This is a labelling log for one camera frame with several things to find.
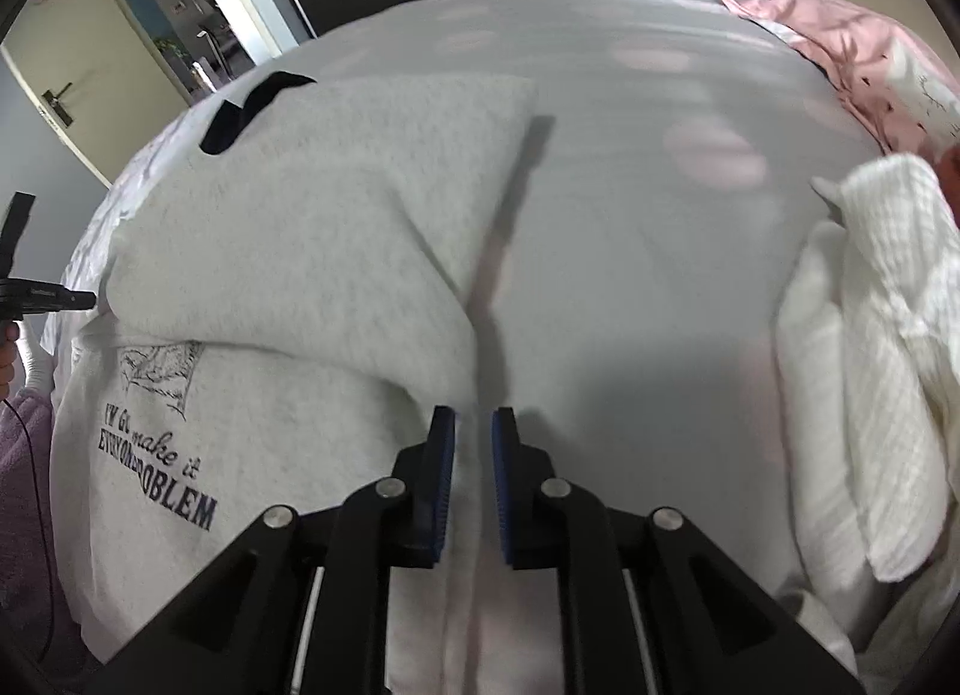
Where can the pink printed pillow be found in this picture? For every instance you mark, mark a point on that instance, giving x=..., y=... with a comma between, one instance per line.
x=847, y=43

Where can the grey printed sweatshirt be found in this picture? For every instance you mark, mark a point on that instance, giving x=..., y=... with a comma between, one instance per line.
x=300, y=238

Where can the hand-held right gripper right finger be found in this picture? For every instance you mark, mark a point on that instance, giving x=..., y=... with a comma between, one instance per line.
x=504, y=485

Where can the white crinkled garment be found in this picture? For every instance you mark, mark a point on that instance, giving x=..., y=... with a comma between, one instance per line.
x=862, y=335

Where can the purple fuzzy robe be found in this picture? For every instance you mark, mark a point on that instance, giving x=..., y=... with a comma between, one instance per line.
x=19, y=485

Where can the person's left hand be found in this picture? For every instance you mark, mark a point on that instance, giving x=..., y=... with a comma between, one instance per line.
x=6, y=373

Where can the beige door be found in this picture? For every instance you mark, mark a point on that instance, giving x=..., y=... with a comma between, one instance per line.
x=67, y=28

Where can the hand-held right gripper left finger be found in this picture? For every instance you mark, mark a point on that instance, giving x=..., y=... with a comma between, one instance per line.
x=442, y=477

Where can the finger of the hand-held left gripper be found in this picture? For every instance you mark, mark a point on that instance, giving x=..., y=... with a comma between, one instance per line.
x=45, y=299
x=19, y=223

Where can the grey polka dot bedsheet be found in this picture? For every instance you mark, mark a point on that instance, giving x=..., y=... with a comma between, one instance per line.
x=637, y=215

